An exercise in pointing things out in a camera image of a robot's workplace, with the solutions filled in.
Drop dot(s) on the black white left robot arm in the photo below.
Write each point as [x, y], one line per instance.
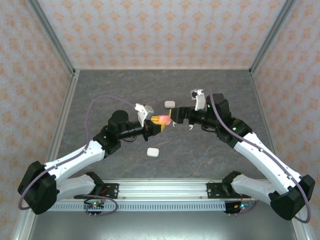
[72, 157]

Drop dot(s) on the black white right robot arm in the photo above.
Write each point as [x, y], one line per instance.
[265, 160]

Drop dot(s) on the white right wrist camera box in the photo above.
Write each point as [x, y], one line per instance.
[200, 101]

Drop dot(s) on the white earbud charging case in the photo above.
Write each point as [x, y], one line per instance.
[169, 104]
[153, 152]

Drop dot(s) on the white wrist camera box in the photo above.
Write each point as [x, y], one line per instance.
[147, 111]
[200, 101]

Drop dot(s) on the aluminium table side rail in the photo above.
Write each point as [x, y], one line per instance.
[258, 95]
[68, 95]

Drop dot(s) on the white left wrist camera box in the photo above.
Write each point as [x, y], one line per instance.
[147, 111]

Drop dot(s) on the aluminium frame corner post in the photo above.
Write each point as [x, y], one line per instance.
[53, 37]
[271, 37]

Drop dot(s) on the grey metal panel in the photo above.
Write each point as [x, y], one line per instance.
[160, 227]

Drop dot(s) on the pink earbud charging case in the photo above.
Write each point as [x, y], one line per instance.
[165, 120]

